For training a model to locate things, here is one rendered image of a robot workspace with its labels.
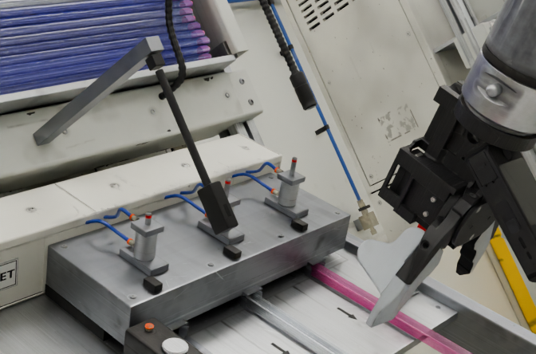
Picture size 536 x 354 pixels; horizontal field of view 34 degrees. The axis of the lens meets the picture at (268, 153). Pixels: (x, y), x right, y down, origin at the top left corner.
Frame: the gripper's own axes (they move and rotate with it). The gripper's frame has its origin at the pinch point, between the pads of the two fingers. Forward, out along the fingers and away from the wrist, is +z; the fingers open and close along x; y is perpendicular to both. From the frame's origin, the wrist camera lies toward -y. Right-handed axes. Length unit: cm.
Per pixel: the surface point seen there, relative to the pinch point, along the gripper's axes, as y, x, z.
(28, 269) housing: 31.1, 19.3, 14.5
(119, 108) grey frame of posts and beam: 45.0, -0.9, 8.1
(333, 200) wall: 116, -197, 139
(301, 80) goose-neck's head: 30.0, -13.5, -3.2
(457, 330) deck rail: 1.0, -18.9, 13.8
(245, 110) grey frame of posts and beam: 41.9, -21.2, 10.5
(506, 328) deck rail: -3.5, -18.9, 9.3
